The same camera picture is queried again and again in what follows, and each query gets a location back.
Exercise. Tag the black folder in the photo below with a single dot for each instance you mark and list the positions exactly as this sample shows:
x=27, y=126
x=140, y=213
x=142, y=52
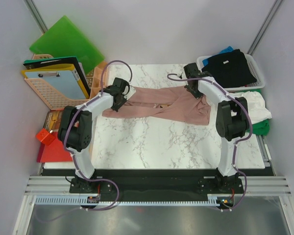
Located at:
x=33, y=64

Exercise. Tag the black t shirt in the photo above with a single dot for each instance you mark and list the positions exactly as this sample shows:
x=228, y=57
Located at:
x=230, y=69

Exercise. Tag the blue clipboard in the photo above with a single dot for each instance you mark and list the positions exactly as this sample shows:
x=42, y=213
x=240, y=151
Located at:
x=66, y=82

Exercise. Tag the aluminium frame rail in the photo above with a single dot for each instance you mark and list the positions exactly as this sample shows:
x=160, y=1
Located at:
x=256, y=182

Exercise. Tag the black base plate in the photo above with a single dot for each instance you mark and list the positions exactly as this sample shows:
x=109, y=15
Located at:
x=110, y=188

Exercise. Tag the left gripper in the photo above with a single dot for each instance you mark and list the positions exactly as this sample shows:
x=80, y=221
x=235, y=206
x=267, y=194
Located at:
x=116, y=108

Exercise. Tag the red cube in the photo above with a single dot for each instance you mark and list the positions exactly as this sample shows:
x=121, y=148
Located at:
x=45, y=137

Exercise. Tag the brown book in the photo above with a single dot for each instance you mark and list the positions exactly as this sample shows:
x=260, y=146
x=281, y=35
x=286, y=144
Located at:
x=53, y=119

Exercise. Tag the white laundry basket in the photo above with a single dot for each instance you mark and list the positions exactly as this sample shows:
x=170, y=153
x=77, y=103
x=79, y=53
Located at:
x=260, y=83

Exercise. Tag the white t shirt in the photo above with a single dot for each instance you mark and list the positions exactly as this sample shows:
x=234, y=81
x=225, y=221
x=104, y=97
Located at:
x=256, y=106

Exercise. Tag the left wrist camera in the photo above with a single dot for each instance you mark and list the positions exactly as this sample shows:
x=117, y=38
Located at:
x=130, y=92

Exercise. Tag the green t shirt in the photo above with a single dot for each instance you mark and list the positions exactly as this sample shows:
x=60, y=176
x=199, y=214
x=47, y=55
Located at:
x=261, y=128

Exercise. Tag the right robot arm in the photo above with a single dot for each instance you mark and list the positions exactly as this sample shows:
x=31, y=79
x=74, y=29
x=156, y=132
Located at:
x=231, y=125

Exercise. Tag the red folder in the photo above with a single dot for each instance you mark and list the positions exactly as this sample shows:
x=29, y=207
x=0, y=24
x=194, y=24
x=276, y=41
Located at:
x=53, y=153

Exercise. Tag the white cable duct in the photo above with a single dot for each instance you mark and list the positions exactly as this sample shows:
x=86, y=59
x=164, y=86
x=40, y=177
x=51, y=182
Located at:
x=132, y=200

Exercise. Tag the green plastic folder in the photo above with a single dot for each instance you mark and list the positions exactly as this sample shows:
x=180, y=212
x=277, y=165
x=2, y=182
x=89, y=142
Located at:
x=65, y=39

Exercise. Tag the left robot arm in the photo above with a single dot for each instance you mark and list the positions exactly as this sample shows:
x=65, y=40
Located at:
x=78, y=122

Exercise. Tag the orange desk organizer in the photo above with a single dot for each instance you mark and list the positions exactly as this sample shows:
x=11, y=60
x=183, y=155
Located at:
x=96, y=79

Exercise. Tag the pink t shirt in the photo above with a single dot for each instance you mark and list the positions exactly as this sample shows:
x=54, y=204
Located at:
x=175, y=103

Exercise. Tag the pink file rack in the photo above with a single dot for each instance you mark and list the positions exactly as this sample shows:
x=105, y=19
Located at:
x=51, y=96

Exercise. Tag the yellow folder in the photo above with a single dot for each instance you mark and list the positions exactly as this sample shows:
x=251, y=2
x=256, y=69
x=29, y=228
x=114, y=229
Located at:
x=60, y=67

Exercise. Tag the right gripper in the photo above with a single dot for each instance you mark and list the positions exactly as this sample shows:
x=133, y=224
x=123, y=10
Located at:
x=196, y=95

